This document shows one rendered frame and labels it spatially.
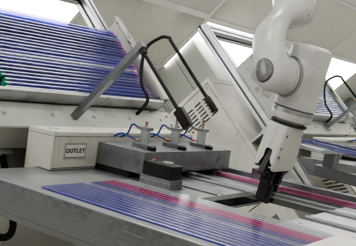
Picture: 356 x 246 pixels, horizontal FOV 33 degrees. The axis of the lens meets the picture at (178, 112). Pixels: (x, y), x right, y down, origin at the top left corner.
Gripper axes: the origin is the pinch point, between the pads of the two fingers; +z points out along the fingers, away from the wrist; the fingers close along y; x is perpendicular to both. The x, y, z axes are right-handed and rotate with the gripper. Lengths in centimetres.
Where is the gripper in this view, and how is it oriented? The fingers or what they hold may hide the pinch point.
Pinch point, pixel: (266, 191)
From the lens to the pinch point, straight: 129.1
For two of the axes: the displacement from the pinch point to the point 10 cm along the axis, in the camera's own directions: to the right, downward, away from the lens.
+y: -5.9, -0.4, -8.1
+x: 7.6, 3.1, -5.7
